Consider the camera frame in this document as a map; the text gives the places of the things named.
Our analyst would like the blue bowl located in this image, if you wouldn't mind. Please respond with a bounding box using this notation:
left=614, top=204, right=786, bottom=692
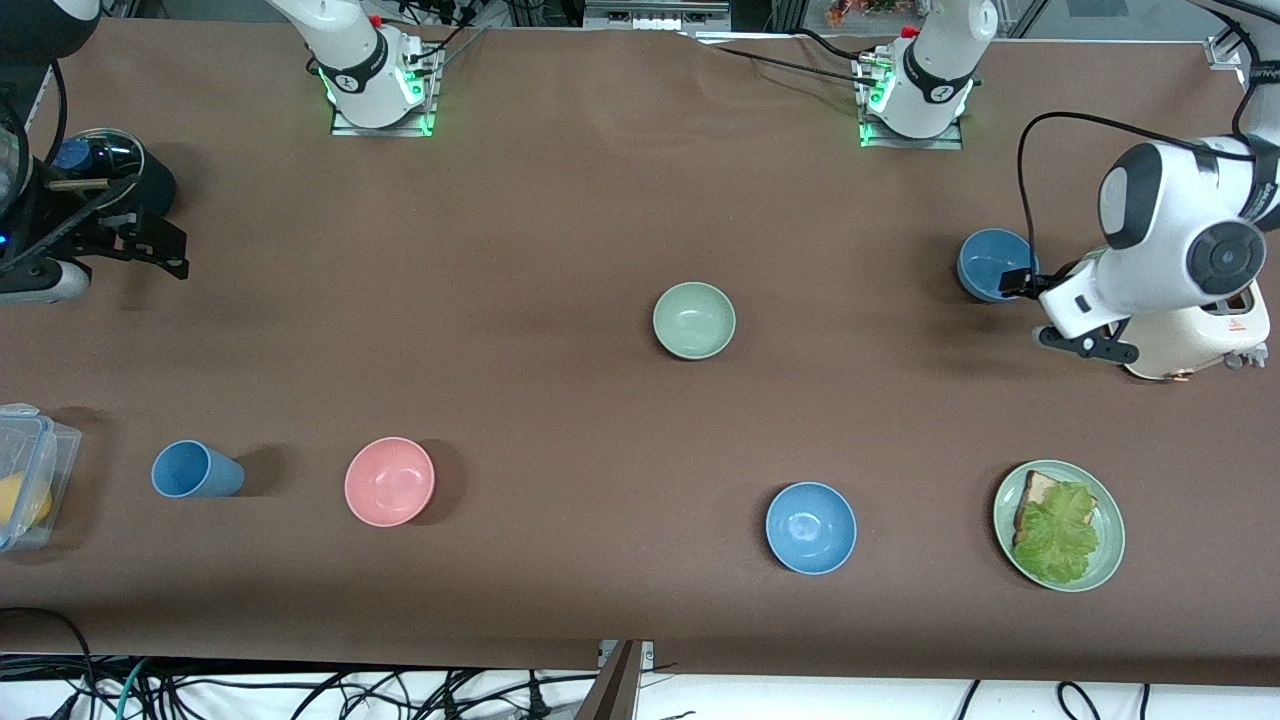
left=957, top=228, right=1041, bottom=303
left=765, top=482, right=858, bottom=576

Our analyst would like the green bowl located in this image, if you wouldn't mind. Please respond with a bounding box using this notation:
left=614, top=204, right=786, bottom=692
left=652, top=281, right=738, bottom=361

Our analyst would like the pink bowl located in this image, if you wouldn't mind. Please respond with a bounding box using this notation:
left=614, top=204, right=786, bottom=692
left=344, top=437, right=437, bottom=528

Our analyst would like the cream toaster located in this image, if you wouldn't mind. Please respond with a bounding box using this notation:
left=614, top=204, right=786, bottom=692
left=1120, top=280, right=1273, bottom=381

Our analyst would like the bread slice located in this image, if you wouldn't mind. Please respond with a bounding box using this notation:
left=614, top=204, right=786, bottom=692
left=1013, top=470, right=1096, bottom=546

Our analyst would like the clear plastic container blue lid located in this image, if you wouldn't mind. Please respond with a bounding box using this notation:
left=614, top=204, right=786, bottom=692
left=0, top=403, right=83, bottom=553

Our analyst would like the blue cup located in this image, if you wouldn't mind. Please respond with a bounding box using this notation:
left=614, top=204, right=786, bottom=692
left=151, top=440, right=246, bottom=499

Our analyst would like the green lettuce leaf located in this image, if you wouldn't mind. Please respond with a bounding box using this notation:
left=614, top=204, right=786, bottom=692
left=1013, top=482, right=1101, bottom=586

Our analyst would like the green plate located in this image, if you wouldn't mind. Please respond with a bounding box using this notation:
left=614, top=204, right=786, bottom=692
left=993, top=460, right=1127, bottom=593

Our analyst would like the yellow fruit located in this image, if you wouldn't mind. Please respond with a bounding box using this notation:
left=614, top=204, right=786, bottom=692
left=0, top=475, right=53, bottom=531

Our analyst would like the colourful background item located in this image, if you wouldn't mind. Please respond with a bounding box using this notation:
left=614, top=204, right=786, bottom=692
left=825, top=0, right=906, bottom=26

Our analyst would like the white power strip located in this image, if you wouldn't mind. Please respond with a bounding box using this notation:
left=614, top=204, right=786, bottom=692
left=395, top=0, right=481, bottom=29

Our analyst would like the black pot blue handle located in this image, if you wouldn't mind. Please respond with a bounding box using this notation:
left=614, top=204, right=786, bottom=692
left=50, top=128, right=178, bottom=236

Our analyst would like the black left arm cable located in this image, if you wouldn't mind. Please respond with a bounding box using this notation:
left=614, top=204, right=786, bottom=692
left=1017, top=112, right=1261, bottom=276

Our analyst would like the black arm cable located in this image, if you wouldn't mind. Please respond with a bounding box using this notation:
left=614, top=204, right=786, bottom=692
left=1017, top=112, right=1261, bottom=276
left=0, top=55, right=141, bottom=271

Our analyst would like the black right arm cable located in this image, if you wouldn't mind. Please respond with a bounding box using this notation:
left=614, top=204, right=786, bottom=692
left=0, top=55, right=141, bottom=271

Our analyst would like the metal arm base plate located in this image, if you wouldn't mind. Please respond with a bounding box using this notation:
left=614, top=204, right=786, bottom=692
left=330, top=35, right=441, bottom=138
left=855, top=50, right=966, bottom=151

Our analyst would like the teal cable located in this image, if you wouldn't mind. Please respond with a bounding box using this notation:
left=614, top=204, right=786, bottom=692
left=118, top=658, right=151, bottom=720

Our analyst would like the dark support post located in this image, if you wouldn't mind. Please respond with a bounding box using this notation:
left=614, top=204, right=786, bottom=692
left=575, top=640, right=646, bottom=720

